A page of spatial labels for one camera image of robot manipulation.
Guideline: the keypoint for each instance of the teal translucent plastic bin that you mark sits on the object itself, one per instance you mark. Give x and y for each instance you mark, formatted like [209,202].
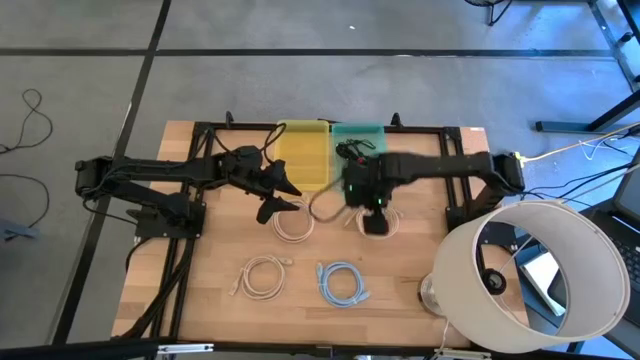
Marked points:
[372,135]

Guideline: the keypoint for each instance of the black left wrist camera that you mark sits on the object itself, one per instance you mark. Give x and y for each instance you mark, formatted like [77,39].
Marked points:
[250,156]

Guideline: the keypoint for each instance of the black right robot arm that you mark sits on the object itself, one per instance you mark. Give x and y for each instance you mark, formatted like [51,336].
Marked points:
[440,167]

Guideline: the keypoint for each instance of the black bar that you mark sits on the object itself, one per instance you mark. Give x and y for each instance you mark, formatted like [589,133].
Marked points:
[75,350]

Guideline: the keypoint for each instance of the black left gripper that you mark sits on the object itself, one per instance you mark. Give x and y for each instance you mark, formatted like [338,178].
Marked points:
[245,172]

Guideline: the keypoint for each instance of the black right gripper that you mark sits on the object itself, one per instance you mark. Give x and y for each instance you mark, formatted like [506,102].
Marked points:
[375,217]

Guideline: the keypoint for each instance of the black metal stand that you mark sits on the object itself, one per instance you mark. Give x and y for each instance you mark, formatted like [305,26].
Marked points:
[560,126]

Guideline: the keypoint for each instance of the yellow translucent plastic bin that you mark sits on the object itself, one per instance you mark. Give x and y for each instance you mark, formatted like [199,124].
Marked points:
[302,155]

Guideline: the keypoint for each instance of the beige lamp shade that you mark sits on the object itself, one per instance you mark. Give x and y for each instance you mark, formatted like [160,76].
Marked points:
[455,280]

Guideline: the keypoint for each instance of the blue grey floor tape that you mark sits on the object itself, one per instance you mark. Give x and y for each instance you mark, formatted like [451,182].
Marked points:
[15,231]

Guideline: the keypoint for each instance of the black metal table frame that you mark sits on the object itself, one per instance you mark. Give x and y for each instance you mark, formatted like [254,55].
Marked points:
[425,130]

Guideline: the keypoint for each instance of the white tablet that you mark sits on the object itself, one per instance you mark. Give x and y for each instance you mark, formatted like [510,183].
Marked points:
[542,272]

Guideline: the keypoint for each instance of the silver metal bracket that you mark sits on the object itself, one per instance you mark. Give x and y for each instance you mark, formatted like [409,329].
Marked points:
[462,355]
[185,348]

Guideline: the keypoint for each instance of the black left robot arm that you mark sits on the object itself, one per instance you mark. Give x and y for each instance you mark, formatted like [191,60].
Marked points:
[165,167]

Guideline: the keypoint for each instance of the silver lamp base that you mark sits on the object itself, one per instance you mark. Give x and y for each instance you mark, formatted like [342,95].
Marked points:
[429,295]

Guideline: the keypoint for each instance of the black laptop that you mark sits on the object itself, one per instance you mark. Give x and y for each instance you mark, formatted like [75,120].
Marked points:
[627,250]

